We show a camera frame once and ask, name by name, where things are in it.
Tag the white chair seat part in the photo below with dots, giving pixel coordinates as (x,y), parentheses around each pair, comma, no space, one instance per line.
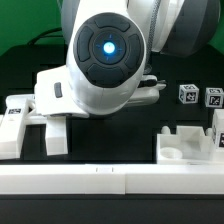
(189,145)

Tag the white chair back frame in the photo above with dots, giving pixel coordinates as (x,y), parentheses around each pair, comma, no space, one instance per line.
(21,112)

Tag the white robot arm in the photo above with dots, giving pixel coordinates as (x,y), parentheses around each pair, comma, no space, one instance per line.
(109,46)

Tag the white tagged cube left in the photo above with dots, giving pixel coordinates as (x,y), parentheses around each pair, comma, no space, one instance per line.
(188,93)

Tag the white tagged cube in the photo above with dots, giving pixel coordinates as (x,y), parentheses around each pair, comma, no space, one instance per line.
(214,97)
(188,93)

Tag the white tagged cube right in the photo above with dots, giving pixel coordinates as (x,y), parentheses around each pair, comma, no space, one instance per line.
(214,97)

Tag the white front rail bar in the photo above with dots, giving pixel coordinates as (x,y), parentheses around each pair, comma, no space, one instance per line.
(111,179)

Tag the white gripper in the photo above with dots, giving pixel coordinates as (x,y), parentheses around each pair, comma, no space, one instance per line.
(64,91)

